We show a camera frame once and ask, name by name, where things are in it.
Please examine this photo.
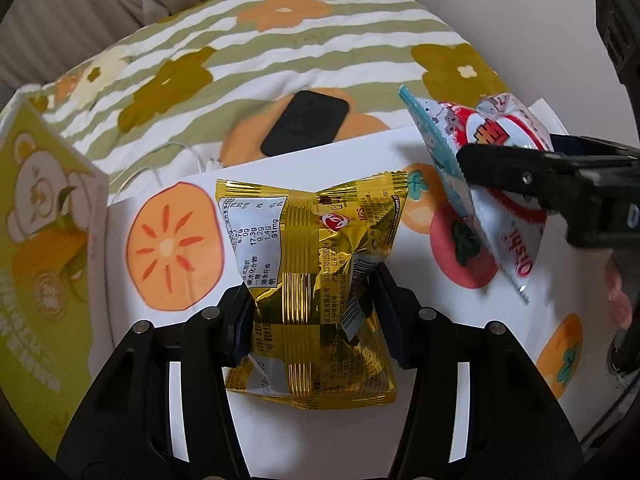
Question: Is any white persimmon print bag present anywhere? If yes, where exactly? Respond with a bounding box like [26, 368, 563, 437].
[90, 100, 632, 480]

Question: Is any beige curtain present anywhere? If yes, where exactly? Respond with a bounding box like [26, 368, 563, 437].
[0, 0, 416, 106]

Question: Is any striped flower print blanket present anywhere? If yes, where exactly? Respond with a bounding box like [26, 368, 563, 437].
[0, 0, 511, 201]

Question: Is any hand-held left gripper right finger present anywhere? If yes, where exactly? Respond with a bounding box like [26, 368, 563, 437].
[367, 262, 586, 480]

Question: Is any green bear print box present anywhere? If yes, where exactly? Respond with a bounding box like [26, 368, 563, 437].
[0, 97, 109, 461]

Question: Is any white red cartoon snack packet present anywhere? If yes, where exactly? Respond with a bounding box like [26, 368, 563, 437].
[397, 85, 557, 307]

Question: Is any white charging cable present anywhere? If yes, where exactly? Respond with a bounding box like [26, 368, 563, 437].
[106, 141, 224, 197]

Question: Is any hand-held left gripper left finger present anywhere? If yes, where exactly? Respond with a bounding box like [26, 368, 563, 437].
[55, 285, 257, 480]

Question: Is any gold snack packet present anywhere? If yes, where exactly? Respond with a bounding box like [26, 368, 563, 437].
[215, 171, 409, 412]

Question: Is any black phone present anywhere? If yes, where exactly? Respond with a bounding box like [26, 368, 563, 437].
[260, 89, 350, 159]

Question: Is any dark angular object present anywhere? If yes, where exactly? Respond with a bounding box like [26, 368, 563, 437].
[593, 0, 640, 87]

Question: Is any person's right hand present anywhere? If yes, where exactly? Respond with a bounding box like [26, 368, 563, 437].
[603, 259, 634, 332]

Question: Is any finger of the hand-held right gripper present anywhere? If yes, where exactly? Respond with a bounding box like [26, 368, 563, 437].
[456, 142, 623, 212]
[548, 132, 640, 162]

